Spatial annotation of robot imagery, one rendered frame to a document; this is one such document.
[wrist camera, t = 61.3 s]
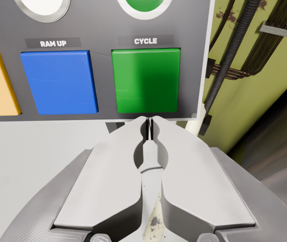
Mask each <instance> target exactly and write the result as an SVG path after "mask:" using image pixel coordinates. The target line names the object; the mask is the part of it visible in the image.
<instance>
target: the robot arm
mask: <svg viewBox="0 0 287 242"><path fill-rule="evenodd" d="M149 129H150V135H151V140H153V141H154V142H155V143H156V144H157V162H158V163H159V165H160V166H161V167H162V168H163V169H164V171H163V173H162V178H161V208H162V216H163V223H164V225H165V227H166V228H167V229H168V230H169V231H171V232H173V233H174V234H176V235H178V236H180V237H182V238H183V239H185V240H187V241H188V242H287V206H286V205H285V204H284V203H283V202H282V201H281V200H280V199H279V198H278V197H277V196H276V195H275V194H274V193H273V192H272V191H271V190H269V189H268V188H267V187H266V186H265V185H263V184H262V183H261V182H260V181H258V180H257V179H256V178H255V177H253V176H252V175H251V174H250V173H248V172H247V171H246V170H245V169H244V168H243V167H241V166H240V165H239V164H238V163H236V162H235V161H234V160H232V159H231V158H230V157H229V156H227V155H226V154H225V153H224V152H223V151H221V150H220V149H219V148H218V147H210V146H208V145H207V144H206V143H205V142H204V141H202V140H201V139H200V138H198V137H197V136H196V135H194V134H192V133H191V132H189V131H187V130H185V129H183V128H181V127H179V126H177V125H175V124H173V123H171V122H169V121H167V120H165V119H163V118H161V117H159V116H154V117H150V118H149V117H144V116H140V117H138V118H136V119H134V120H133V121H131V122H129V123H127V124H125V125H124V126H122V127H120V128H118V129H117V130H115V131H113V132H112V133H110V134H109V135H107V136H106V137H105V138H103V139H102V140H101V141H100V142H99V143H97V144H96V145H95V146H94V147H93V148H92V149H85V150H84V151H83V152H81V153H80V154H79V155H78V156H77V157H76V158H75V159H74V160H73V161H71V162H70V163H69V164H68V165H67V166H66V167H65V168H64V169H62V170H61V171H60V172H59V173H58V174H57V175H56V176H55V177H54V178H52V179H51V180H50V181H49V182H48V183H47V184H46V185H45V186H44V187H42V188H41V189H40V190H39V191H38V192H37V193H36V194H35V195H34V196H33V197H32V198H31V199H30V200H29V201H28V202H27V204H26V205H25V206H24V207H23V208H22V209H21V211H20V212H19V213H18V214H17V215H16V217H15V218H14V219H13V221H12V222H11V223H10V225H9V226H8V227H7V229H6V230H5V232H4V233H3V235H2V236H1V238H0V242H119V241H120V240H122V239H124V238H125V237H127V236H128V235H130V234H132V233H133V232H135V231H136V230H138V229H139V227H140V226H141V223H142V213H143V190H142V175H141V173H140V172H139V170H138V169H139V167H140V166H141V165H142V164H143V162H144V150H143V145H144V143H145V142H146V141H147V140H149Z"/></svg>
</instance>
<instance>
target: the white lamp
mask: <svg viewBox="0 0 287 242"><path fill-rule="evenodd" d="M21 1H22V2H23V3H24V4H25V6H26V7H27V8H29V9H30V10H31V11H33V12H35V13H37V14H40V15H50V14H53V13H55V12H56V11H57V10H58V9H59V7H60V6H61V3H62V0H21Z"/></svg>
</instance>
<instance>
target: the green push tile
mask: <svg viewBox="0 0 287 242"><path fill-rule="evenodd" d="M111 55H112V64H113V74H114V83H115V93H116V103H117V111H118V113H149V112H176V111H177V107H178V92H179V70H180V55H181V51H180V49H179V48H142V49H114V50H113V51H112V53H111Z"/></svg>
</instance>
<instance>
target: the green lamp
mask: <svg viewBox="0 0 287 242"><path fill-rule="evenodd" d="M163 1H164V0H126V2H127V3H128V4H129V5H130V6H131V7H132V8H133V9H135V10H137V11H140V12H150V11H152V10H155V9H156V8H157V7H159V6H160V5H161V3H162V2H163Z"/></svg>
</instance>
